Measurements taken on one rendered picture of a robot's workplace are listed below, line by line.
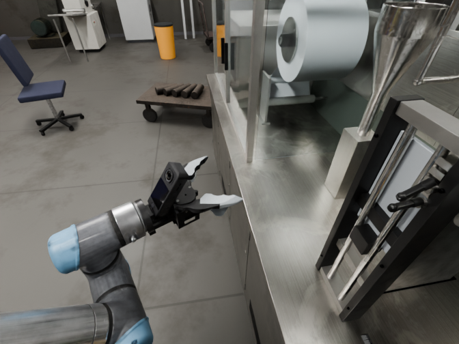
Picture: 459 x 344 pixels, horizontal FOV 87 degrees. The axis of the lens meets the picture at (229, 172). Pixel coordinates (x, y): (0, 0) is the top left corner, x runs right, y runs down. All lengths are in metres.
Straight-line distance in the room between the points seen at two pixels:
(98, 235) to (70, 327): 0.14
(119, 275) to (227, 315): 1.21
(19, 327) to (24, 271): 1.86
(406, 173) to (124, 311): 0.54
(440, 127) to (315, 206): 0.63
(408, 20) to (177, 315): 1.67
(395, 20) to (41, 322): 0.88
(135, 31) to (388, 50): 7.25
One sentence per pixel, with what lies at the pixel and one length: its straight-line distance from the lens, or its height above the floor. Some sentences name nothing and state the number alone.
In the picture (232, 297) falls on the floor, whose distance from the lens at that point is 1.73.
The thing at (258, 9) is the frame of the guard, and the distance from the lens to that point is 0.90.
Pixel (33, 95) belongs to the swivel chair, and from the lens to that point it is 3.60.
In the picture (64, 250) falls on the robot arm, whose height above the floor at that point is 1.24.
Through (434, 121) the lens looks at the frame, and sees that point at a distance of 0.44.
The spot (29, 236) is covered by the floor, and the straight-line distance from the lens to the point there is 2.49.
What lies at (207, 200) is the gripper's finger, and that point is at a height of 1.24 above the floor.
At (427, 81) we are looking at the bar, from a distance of 0.70.
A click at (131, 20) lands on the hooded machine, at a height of 0.53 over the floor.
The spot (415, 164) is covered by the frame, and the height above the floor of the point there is 1.35.
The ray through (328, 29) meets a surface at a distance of 1.02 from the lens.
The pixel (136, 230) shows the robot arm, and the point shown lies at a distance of 0.50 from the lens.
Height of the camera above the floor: 1.60
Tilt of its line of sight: 40 degrees down
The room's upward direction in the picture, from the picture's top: straight up
